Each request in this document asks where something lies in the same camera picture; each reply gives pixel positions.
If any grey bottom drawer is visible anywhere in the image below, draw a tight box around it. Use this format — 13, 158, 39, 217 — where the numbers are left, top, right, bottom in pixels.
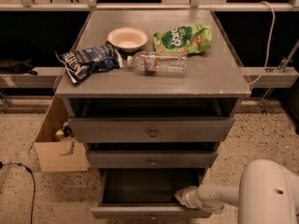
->
91, 168, 210, 219

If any grey top drawer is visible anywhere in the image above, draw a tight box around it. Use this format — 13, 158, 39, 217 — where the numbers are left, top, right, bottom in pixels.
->
69, 118, 235, 143

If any white hanging cable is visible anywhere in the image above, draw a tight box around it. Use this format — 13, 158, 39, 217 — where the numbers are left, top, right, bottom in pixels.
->
248, 1, 278, 87

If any black object on ledge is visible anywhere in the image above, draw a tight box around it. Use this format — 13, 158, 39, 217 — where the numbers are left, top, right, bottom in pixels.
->
0, 59, 37, 76

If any clear plastic water bottle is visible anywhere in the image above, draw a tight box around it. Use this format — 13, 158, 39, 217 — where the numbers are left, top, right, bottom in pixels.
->
126, 51, 188, 77

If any grey middle drawer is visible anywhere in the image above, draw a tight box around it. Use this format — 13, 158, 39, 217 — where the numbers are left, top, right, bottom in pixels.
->
89, 150, 218, 168

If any white paper bowl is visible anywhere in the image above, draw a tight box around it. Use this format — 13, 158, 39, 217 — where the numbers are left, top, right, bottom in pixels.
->
107, 27, 148, 53

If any green snack bag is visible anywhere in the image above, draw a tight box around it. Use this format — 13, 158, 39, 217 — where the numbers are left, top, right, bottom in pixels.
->
153, 24, 212, 54

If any grey drawer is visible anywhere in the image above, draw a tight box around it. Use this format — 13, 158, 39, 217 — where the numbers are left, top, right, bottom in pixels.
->
89, 150, 218, 168
69, 118, 235, 143
91, 168, 210, 219

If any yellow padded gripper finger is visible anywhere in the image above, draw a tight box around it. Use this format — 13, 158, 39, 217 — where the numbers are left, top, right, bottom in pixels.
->
175, 187, 190, 204

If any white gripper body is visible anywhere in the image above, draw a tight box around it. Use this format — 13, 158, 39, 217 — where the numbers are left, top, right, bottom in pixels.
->
181, 186, 203, 209

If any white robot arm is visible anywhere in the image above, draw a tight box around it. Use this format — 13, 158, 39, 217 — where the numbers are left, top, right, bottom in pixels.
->
175, 159, 299, 224

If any cardboard box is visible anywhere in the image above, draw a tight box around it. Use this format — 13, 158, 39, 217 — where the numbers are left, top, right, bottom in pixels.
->
35, 97, 89, 172

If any metal frame rail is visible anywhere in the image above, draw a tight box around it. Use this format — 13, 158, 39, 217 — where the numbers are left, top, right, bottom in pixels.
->
0, 2, 293, 13

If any grey wooden drawer cabinet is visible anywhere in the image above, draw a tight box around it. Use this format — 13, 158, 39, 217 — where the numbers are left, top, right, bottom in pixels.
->
55, 8, 252, 185

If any black floor cable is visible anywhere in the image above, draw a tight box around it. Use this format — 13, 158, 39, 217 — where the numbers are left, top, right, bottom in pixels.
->
0, 161, 37, 224

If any blue chip bag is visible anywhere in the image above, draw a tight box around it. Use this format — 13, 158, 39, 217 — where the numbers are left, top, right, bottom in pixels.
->
55, 43, 123, 84

